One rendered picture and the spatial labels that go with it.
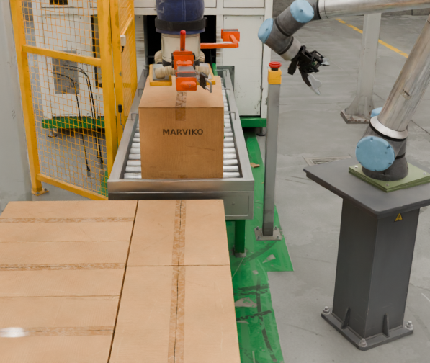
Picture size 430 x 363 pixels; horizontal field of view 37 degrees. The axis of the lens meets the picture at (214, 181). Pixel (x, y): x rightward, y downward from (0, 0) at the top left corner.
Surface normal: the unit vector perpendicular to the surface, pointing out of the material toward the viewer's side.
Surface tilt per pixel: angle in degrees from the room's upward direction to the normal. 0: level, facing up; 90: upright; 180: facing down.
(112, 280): 0
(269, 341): 0
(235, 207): 90
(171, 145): 90
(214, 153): 90
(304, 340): 0
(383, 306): 90
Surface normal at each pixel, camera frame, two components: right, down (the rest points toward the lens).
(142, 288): 0.00, -0.92
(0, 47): 0.04, 0.39
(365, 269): -0.89, 0.18
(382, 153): -0.46, 0.48
